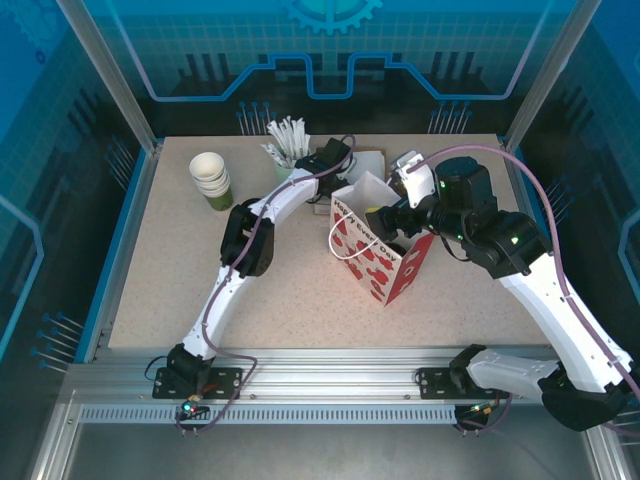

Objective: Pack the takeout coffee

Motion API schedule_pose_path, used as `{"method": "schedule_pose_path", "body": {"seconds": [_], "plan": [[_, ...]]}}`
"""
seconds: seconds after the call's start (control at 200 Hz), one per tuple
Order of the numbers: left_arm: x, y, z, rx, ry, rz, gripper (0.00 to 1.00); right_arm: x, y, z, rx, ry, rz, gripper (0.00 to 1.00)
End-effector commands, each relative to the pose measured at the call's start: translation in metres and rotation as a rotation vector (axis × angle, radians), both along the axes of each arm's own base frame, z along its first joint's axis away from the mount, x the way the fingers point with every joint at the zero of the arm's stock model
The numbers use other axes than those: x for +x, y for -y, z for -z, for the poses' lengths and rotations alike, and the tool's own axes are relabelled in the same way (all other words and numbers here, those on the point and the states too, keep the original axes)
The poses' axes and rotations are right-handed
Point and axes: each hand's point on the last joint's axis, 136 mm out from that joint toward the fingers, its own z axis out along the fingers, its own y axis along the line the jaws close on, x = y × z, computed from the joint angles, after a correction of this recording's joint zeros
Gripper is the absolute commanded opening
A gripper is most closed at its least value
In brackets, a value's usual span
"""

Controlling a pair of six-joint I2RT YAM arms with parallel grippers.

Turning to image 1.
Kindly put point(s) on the white red paper gift bag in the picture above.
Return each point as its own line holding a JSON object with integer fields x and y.
{"x": 370, "y": 265}

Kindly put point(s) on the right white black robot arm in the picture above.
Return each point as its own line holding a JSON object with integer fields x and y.
{"x": 550, "y": 320}

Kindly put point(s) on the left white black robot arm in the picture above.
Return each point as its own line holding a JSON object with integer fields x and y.
{"x": 225, "y": 305}

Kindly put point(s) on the white paper napkin stack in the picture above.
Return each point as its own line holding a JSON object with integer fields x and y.
{"x": 370, "y": 162}

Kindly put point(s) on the small LED connector board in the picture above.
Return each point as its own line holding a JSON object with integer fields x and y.
{"x": 481, "y": 409}
{"x": 192, "y": 409}

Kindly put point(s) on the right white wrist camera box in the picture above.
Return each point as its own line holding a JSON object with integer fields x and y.
{"x": 415, "y": 182}

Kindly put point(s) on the aluminium frame post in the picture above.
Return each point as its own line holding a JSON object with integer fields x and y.
{"x": 110, "y": 75}
{"x": 545, "y": 75}

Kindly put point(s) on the wide aluminium mounting rail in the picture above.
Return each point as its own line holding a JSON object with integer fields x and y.
{"x": 325, "y": 370}

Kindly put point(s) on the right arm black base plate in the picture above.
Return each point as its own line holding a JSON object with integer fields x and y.
{"x": 435, "y": 382}

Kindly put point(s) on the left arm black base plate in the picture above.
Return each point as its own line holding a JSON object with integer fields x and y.
{"x": 225, "y": 382}

